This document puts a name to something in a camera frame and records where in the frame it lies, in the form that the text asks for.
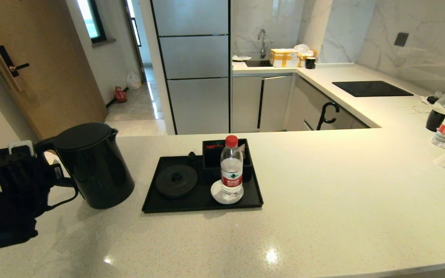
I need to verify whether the black electric kettle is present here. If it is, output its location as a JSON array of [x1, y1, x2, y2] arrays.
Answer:
[[35, 122, 135, 210]]

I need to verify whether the round black kettle base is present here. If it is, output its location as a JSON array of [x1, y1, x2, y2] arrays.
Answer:
[[155, 164, 199, 199]]

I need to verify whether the black compartment box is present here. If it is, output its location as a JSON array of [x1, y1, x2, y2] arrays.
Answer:
[[202, 139, 253, 183]]

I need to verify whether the brown wooden door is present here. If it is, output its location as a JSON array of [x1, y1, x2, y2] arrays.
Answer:
[[0, 0, 108, 140]]

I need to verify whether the white plastic floor bag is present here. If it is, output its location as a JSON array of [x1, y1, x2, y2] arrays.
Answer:
[[127, 70, 143, 90]]

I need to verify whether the black rectangular serving tray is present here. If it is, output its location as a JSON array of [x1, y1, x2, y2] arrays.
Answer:
[[142, 154, 264, 214]]

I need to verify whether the white round coaster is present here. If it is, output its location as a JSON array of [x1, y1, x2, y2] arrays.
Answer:
[[210, 180, 245, 205]]

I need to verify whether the narrow dark-framed window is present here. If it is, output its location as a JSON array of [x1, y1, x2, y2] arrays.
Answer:
[[125, 0, 143, 47]]

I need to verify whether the silver refrigerator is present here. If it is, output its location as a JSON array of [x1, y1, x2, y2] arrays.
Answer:
[[151, 0, 232, 135]]

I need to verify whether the grey sink base cabinet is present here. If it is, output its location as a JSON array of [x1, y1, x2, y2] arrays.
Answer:
[[232, 73, 293, 133]]

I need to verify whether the chrome sink faucet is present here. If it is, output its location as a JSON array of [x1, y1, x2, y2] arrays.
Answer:
[[258, 29, 268, 58]]

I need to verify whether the cardboard box yellow tape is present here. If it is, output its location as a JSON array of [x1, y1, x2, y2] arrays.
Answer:
[[270, 48, 300, 68]]

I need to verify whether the grey drawer cabinet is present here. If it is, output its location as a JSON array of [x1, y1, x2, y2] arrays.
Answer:
[[286, 74, 370, 131]]

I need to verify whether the black induction cooktop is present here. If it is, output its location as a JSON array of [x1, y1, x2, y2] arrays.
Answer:
[[332, 81, 414, 97]]

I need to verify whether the black mug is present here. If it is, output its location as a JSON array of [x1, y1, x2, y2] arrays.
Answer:
[[426, 107, 445, 132]]

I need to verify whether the crumpled white tissue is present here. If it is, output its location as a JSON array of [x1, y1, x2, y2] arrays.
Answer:
[[421, 91, 445, 108]]

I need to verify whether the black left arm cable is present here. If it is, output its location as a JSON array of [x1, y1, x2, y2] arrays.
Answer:
[[44, 177, 80, 212]]

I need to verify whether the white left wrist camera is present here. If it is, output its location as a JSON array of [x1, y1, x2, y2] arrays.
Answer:
[[8, 140, 35, 157]]

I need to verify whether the black door lock handle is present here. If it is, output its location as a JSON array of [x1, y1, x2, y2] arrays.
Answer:
[[0, 45, 31, 92]]

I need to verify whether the black curved hook handle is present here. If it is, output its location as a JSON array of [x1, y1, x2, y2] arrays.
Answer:
[[317, 102, 341, 131]]

